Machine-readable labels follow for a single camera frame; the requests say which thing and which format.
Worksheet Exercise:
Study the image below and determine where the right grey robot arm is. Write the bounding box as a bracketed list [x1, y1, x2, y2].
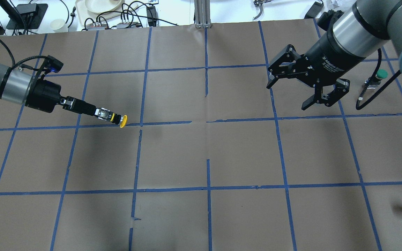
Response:
[267, 0, 402, 110]

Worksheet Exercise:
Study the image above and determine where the aluminium frame post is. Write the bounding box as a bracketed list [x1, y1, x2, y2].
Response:
[194, 0, 212, 29]

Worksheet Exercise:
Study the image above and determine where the black power adapter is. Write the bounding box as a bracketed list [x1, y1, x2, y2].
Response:
[146, 5, 158, 27]

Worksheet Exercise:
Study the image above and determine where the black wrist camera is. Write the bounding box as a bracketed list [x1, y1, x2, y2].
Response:
[36, 55, 64, 75]

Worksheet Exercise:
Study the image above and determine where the black braided cable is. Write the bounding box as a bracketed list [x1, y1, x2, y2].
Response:
[356, 47, 402, 111]

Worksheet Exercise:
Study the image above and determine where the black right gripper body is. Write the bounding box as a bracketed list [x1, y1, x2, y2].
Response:
[297, 33, 360, 88]

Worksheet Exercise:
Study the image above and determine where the green push button switch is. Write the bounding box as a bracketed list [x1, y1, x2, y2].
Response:
[363, 69, 389, 90]

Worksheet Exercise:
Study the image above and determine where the white paper cup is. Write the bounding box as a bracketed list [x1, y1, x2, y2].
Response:
[50, 19, 68, 33]

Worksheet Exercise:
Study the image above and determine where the beige tray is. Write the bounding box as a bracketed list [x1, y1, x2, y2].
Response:
[75, 0, 132, 25]

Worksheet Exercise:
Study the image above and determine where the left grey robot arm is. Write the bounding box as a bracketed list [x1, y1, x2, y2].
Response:
[0, 56, 99, 116]

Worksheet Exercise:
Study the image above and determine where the beige plate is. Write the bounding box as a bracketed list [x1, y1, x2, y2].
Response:
[83, 0, 125, 14]

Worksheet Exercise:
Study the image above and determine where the brown paper table mat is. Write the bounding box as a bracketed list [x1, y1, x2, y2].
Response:
[0, 20, 402, 251]

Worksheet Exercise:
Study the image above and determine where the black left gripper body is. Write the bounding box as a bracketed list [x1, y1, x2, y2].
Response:
[24, 79, 62, 113]

